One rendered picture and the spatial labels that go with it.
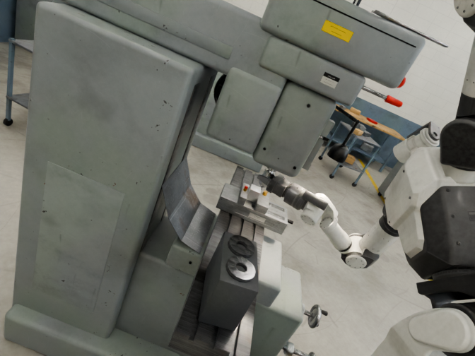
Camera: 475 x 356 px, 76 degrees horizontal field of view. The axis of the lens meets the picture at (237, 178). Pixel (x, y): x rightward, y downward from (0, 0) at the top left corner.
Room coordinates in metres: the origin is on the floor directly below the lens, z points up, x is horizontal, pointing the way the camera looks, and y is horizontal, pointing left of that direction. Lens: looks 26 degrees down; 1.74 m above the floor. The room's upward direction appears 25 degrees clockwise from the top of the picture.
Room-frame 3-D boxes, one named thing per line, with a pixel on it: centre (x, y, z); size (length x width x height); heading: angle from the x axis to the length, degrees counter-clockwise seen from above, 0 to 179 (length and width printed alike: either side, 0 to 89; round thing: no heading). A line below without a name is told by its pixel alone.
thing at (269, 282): (1.16, -0.11, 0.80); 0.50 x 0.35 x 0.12; 93
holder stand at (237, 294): (0.75, -0.11, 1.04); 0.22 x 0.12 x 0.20; 10
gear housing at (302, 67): (1.16, -0.07, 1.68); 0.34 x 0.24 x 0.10; 93
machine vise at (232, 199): (1.33, -0.13, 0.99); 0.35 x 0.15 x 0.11; 94
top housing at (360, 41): (1.16, -0.10, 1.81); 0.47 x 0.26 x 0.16; 93
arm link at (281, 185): (1.13, -0.20, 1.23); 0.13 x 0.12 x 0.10; 160
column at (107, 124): (1.13, 0.51, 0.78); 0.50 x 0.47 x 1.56; 93
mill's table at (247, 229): (1.20, -0.11, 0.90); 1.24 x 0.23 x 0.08; 3
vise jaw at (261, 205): (1.34, -0.16, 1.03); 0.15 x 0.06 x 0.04; 4
